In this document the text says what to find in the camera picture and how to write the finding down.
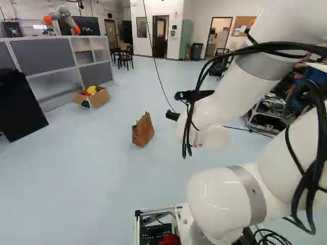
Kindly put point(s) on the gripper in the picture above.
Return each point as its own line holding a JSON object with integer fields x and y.
{"x": 172, "y": 115}

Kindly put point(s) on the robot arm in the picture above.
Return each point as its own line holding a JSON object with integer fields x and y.
{"x": 224, "y": 199}

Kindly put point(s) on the brown paper grocery bag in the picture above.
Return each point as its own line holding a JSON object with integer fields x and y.
{"x": 143, "y": 132}

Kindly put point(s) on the dark trash bin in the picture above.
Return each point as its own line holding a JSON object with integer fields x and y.
{"x": 197, "y": 51}

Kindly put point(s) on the dark wooden chair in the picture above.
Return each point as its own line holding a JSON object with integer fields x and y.
{"x": 114, "y": 53}
{"x": 126, "y": 59}

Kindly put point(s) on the open cardboard box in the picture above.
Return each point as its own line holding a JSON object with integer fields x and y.
{"x": 98, "y": 99}

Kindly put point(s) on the yellow toy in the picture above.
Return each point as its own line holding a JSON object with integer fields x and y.
{"x": 91, "y": 89}

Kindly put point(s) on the metal equipment cart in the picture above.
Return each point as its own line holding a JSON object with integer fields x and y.
{"x": 265, "y": 117}

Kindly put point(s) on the grey office partition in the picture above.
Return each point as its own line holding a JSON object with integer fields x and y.
{"x": 41, "y": 54}

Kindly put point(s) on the black cabinet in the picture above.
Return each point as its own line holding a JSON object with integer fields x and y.
{"x": 18, "y": 104}

